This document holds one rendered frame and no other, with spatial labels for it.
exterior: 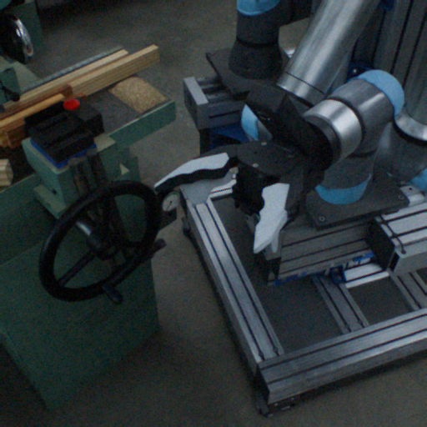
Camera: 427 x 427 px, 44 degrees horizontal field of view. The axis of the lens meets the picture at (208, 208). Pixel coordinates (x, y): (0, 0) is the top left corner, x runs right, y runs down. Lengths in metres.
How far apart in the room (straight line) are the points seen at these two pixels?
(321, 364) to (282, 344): 0.13
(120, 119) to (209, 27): 2.30
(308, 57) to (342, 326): 1.03
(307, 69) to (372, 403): 1.26
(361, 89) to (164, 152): 1.87
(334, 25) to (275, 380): 1.05
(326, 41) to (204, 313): 1.30
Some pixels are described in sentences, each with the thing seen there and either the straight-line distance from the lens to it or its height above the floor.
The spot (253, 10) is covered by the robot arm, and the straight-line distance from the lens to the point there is 1.43.
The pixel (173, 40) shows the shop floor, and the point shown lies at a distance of 3.35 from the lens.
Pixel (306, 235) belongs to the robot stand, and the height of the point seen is 0.74.
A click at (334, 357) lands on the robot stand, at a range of 1.63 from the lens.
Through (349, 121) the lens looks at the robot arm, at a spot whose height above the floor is 1.25.
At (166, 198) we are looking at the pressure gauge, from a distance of 1.34.
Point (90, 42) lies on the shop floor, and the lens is 3.40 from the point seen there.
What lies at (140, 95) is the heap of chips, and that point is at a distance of 1.27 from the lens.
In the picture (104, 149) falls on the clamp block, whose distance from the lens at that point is 1.07.
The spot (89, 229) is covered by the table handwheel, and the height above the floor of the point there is 0.83.
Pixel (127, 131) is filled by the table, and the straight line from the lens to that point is 1.23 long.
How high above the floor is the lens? 1.64
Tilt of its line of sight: 47 degrees down
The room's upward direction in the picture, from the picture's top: straight up
